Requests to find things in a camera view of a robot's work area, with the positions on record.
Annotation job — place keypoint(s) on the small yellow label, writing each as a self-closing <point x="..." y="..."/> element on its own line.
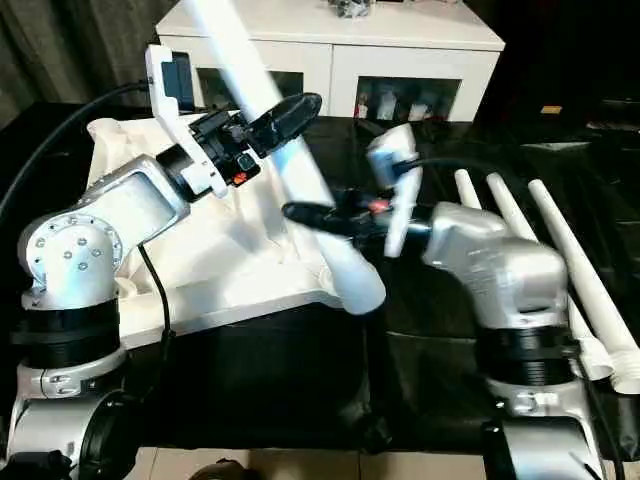
<point x="550" y="109"/>

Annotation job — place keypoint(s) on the white plastic table top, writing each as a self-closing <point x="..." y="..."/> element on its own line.
<point x="240" y="280"/>

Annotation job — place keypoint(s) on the black tangled bundle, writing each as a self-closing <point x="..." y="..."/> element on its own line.
<point x="350" y="9"/>

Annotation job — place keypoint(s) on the white plastic table leg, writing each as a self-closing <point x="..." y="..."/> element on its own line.
<point x="555" y="220"/>
<point x="235" y="55"/>
<point x="505" y="200"/>
<point x="467" y="192"/>

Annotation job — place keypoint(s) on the white cabinet with glass doors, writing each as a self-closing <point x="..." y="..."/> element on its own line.
<point x="380" y="35"/>

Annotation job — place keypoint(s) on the grey curtain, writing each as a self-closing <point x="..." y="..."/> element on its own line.
<point x="60" y="50"/>

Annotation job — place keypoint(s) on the black work mat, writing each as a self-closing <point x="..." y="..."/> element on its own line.
<point x="280" y="380"/>

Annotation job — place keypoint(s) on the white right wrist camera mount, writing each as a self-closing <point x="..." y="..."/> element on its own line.
<point x="395" y="150"/>

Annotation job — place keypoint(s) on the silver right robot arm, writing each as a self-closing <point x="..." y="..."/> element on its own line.
<point x="500" y="260"/>

